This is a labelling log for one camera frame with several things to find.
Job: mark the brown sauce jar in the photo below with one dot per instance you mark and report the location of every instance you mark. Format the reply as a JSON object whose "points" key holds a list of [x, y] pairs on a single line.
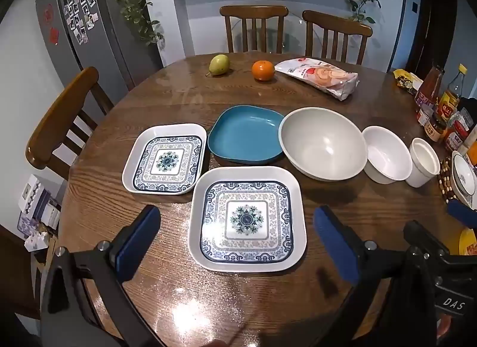
{"points": [[435, 129]]}

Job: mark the yellow food carton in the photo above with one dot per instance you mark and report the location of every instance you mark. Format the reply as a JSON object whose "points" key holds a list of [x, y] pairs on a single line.
{"points": [[468, 242]]}

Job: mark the yellow snack packet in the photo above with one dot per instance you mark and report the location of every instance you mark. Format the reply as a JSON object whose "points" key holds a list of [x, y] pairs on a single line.
{"points": [[406, 80]]}

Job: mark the wooden bead trivet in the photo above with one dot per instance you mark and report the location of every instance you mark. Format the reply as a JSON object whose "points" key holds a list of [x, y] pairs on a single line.
{"points": [[447, 183]]}

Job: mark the blue square plate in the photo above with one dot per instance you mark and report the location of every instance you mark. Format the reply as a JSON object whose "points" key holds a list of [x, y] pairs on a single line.
{"points": [[246, 134]]}

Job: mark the pink snack bag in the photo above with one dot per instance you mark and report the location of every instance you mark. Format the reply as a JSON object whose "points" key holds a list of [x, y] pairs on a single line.
{"points": [[320, 76]]}

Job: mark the small patterned square plate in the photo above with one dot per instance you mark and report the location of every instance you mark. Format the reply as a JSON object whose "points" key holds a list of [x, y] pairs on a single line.
{"points": [[166, 160]]}

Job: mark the medium white bowl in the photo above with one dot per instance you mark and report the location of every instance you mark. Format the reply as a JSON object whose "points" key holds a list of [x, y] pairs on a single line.
{"points": [[385, 153]]}

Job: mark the large orange with leaves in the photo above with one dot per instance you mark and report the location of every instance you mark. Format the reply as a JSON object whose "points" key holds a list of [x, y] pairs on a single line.
{"points": [[472, 153]]}

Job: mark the oval black-rimmed white dish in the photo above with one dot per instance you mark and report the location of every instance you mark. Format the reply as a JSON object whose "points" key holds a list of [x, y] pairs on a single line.
{"points": [[465, 177]]}

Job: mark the cluster of fridge photos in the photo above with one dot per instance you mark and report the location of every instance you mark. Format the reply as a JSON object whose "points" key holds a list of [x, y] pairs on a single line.
{"points": [[80, 4]]}

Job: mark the large patterned square plate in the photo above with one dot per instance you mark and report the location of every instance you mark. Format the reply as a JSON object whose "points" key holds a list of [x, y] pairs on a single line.
{"points": [[248, 220]]}

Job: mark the wooden dining chair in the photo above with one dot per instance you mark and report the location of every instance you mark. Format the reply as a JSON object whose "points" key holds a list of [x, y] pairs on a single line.
{"points": [[335, 24], [253, 13], [63, 119]]}

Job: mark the grey refrigerator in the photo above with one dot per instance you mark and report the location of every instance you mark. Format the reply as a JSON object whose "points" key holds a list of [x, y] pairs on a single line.
{"points": [[104, 33]]}

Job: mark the tangerine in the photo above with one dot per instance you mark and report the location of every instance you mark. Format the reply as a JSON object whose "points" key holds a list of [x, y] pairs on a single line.
{"points": [[263, 70]]}

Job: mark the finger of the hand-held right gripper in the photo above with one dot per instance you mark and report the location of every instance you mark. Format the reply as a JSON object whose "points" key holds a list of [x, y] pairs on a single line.
{"points": [[421, 237], [462, 213]]}

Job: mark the green pear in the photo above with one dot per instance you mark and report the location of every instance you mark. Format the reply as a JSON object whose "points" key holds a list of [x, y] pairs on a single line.
{"points": [[218, 64]]}

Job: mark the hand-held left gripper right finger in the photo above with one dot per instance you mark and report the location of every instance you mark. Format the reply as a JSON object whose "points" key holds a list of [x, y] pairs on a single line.
{"points": [[335, 246]]}

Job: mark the white blue-patterned square dish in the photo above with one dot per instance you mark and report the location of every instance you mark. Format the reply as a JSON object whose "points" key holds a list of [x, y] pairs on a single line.
{"points": [[464, 200]]}

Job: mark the dark wooden door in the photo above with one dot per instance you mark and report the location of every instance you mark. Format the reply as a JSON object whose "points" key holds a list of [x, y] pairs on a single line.
{"points": [[428, 26]]}

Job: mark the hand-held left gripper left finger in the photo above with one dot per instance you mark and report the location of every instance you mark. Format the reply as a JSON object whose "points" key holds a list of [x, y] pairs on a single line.
{"points": [[138, 246]]}

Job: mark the large grey bowl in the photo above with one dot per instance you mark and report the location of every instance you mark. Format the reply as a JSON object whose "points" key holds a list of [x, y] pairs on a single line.
{"points": [[322, 142]]}

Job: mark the white straight-sided cup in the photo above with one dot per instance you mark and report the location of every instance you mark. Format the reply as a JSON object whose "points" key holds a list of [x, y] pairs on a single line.
{"points": [[423, 168]]}

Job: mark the red-lidded jar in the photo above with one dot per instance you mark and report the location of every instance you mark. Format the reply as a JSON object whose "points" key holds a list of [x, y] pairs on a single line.
{"points": [[458, 132]]}

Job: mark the yellow-capped vinegar bottle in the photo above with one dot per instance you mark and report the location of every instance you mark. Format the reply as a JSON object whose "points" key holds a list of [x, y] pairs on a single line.
{"points": [[452, 97]]}

